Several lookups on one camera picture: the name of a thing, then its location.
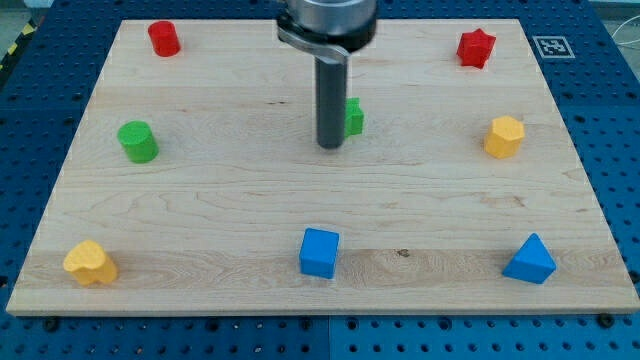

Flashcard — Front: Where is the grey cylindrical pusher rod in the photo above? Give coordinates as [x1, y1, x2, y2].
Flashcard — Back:
[314, 58, 347, 149]

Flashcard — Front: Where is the blue triangle block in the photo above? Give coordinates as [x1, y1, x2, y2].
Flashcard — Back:
[502, 233, 557, 284]

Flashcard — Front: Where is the green star block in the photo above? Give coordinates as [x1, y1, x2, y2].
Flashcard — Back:
[345, 97, 365, 138]

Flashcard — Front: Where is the red star block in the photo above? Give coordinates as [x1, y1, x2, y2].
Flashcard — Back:
[456, 28, 496, 69]

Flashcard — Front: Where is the red cylinder block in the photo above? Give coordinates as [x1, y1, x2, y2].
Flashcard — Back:
[147, 20, 181, 57]

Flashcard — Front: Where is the wooden board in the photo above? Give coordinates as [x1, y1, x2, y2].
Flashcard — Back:
[7, 19, 639, 317]

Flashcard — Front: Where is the blue cube block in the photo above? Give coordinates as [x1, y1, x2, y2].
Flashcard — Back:
[299, 228, 340, 279]

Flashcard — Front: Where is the yellow hexagon block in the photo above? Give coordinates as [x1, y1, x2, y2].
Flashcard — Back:
[483, 116, 525, 159]

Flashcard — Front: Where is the green cylinder block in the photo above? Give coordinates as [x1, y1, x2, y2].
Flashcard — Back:
[117, 120, 159, 163]

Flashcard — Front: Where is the white fiducial marker tag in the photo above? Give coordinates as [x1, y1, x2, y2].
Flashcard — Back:
[533, 35, 575, 59]

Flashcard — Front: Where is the yellow heart block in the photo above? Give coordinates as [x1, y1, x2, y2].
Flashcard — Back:
[63, 239, 119, 286]

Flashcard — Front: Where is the white cable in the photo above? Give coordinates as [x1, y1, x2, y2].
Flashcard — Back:
[610, 13, 640, 47]

